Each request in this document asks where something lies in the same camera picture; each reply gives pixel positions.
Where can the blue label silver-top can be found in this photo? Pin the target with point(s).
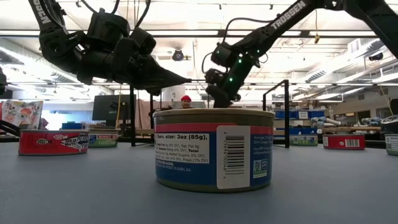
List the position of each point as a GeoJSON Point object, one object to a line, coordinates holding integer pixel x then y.
{"type": "Point", "coordinates": [392, 144]}

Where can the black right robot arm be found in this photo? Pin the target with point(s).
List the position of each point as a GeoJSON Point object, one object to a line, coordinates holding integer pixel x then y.
{"type": "Point", "coordinates": [264, 31]}

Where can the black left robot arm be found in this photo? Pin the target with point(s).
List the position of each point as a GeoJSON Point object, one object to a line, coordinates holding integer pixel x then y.
{"type": "Point", "coordinates": [59, 46]}

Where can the person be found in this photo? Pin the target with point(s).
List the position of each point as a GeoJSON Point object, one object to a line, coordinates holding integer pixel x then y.
{"type": "Point", "coordinates": [186, 99]}

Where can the black monitor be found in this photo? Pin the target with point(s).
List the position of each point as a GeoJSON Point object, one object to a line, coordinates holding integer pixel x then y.
{"type": "Point", "coordinates": [105, 107]}

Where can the green label tuna can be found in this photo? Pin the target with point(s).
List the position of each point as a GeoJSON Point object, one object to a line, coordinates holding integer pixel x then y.
{"type": "Point", "coordinates": [303, 140]}
{"type": "Point", "coordinates": [104, 141]}

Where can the blue label gold-top can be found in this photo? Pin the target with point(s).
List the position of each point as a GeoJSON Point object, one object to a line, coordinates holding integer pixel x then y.
{"type": "Point", "coordinates": [186, 168]}

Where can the blue bin rack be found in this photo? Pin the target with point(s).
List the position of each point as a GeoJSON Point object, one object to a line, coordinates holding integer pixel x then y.
{"type": "Point", "coordinates": [311, 114]}

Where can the colourful cartoon banner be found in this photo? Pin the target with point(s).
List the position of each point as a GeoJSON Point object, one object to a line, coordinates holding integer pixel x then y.
{"type": "Point", "coordinates": [21, 113]}

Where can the wooden workbench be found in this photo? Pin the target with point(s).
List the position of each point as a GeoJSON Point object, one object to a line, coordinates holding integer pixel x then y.
{"type": "Point", "coordinates": [357, 128]}

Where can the white ceiling vent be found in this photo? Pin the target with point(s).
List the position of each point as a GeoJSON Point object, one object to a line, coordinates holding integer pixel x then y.
{"type": "Point", "coordinates": [354, 46]}

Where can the black ceiling fixture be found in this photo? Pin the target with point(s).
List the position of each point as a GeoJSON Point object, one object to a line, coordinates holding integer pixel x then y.
{"type": "Point", "coordinates": [376, 56]}

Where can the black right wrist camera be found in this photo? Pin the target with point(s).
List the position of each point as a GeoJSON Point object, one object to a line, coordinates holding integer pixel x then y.
{"type": "Point", "coordinates": [214, 76]}

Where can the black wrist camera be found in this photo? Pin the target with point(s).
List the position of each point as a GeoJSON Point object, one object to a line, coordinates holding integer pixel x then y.
{"type": "Point", "coordinates": [143, 40]}
{"type": "Point", "coordinates": [214, 76]}

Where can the black ceiling camera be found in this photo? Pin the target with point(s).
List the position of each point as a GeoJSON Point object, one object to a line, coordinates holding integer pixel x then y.
{"type": "Point", "coordinates": [178, 55]}

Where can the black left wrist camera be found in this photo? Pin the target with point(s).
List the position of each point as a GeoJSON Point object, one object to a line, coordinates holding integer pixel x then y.
{"type": "Point", "coordinates": [143, 40]}

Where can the black metal rig frame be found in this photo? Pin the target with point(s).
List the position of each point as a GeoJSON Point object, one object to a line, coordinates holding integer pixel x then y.
{"type": "Point", "coordinates": [376, 143]}

